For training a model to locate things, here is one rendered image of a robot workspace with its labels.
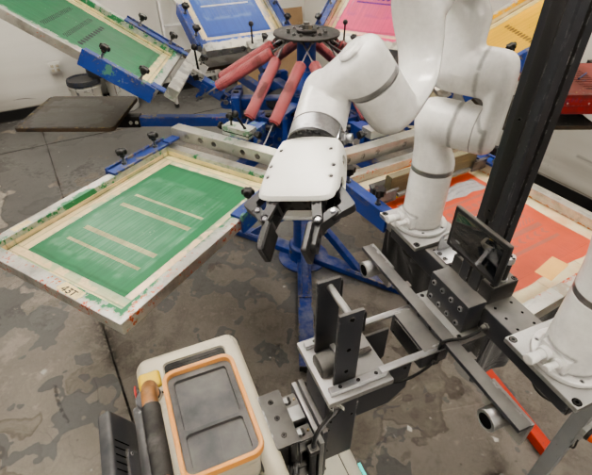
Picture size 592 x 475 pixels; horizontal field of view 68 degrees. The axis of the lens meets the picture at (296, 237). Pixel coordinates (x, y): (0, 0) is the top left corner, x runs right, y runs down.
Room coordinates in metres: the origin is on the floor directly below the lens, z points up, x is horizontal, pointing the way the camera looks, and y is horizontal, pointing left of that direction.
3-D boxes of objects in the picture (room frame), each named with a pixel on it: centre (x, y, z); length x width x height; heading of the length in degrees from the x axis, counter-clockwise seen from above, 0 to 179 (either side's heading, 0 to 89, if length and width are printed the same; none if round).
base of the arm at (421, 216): (0.88, -0.30, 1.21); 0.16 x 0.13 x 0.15; 113
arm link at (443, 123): (0.88, -0.32, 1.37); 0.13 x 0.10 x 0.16; 54
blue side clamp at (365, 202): (1.24, -0.22, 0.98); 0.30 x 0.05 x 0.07; 31
